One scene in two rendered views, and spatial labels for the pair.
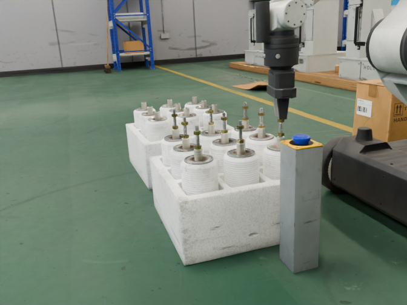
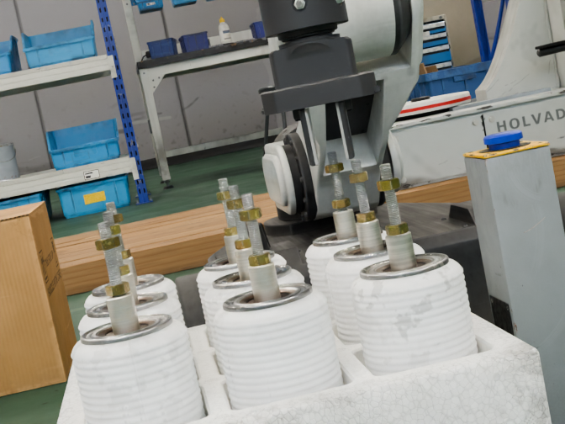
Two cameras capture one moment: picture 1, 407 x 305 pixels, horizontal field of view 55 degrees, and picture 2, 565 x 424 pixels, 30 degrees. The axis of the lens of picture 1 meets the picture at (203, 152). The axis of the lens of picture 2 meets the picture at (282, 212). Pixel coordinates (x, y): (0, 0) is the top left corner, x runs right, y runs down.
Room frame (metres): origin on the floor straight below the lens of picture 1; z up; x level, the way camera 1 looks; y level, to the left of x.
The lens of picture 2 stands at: (0.89, 0.89, 0.41)
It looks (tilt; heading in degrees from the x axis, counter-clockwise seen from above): 6 degrees down; 280
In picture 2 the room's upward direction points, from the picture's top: 11 degrees counter-clockwise
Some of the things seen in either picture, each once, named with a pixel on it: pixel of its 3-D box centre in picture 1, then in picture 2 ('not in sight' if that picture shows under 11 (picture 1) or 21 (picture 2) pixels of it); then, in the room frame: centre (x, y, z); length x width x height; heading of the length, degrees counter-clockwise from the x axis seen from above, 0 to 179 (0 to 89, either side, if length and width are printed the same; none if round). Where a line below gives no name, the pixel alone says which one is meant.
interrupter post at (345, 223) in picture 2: (280, 142); (345, 225); (1.03, -0.21, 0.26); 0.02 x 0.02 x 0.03
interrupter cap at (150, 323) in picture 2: (175, 138); (126, 330); (1.18, 0.08, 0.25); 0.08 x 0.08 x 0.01
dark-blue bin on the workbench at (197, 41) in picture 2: not in sight; (194, 44); (2.37, -5.46, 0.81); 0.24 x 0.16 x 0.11; 110
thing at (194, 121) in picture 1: (188, 137); not in sight; (1.52, 0.06, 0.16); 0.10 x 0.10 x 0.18
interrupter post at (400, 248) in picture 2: (198, 154); (401, 252); (0.96, 0.01, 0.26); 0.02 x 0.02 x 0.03
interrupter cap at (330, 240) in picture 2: (280, 147); (347, 237); (1.03, -0.21, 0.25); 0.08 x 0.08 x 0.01
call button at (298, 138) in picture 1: (301, 140); (504, 142); (0.85, -0.22, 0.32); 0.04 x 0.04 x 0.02
